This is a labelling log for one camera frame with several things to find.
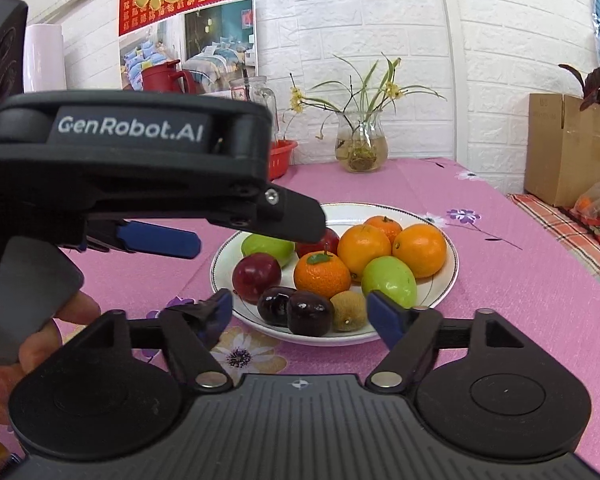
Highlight white wall pipe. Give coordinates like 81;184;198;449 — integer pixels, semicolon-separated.
432;0;468;163

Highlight red plastic basin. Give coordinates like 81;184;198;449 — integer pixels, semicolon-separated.
269;140;299;181

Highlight dark red plum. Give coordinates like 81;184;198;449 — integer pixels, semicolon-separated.
232;253;283;304

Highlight cardboard box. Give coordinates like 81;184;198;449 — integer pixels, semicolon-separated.
524;92;600;209

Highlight bedding wall calendar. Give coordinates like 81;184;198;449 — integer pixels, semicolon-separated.
119;0;259;95

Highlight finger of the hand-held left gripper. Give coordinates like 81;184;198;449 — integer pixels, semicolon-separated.
235;186;328;246
81;219;202;261

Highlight mandarin with green leaf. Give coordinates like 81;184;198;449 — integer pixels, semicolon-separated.
294;251;352;300

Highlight green flowering plant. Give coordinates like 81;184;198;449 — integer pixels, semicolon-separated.
287;52;448;127

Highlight red thermos jug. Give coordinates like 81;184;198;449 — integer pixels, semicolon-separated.
141;58;201;95

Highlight person's left hand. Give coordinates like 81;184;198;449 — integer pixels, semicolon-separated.
0;291;102;427

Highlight white plate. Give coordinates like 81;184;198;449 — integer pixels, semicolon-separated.
210;202;459;347

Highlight small mandarin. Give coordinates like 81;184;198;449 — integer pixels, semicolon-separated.
364;215;403;246

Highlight checked orange cloth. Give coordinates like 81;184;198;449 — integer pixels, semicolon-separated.
507;192;600;303

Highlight brown kiwi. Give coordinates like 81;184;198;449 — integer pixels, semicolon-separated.
329;290;369;332

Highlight purple leaf plant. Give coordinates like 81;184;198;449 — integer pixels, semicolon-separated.
558;42;600;128

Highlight glass vase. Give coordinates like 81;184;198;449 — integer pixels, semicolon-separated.
334;110;385;174

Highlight white water purifier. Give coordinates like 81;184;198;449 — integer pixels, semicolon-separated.
22;23;68;93

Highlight orange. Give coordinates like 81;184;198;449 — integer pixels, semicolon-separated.
391;223;448;279
337;224;392;281

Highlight green apple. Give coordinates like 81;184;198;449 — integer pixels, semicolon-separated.
361;256;418;310
241;232;297;268

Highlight dark purple plum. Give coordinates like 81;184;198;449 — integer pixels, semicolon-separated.
257;286;298;327
286;291;335;337

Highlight red apple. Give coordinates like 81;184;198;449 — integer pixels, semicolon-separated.
295;227;341;259

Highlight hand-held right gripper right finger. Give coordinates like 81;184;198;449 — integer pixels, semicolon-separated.
366;290;526;394

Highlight clear glass pitcher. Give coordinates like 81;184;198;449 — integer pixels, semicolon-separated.
229;76;280;143

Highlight pink floral tablecloth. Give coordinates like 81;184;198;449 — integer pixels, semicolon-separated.
0;157;600;480

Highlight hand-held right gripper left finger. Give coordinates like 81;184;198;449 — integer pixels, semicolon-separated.
87;288;234;394

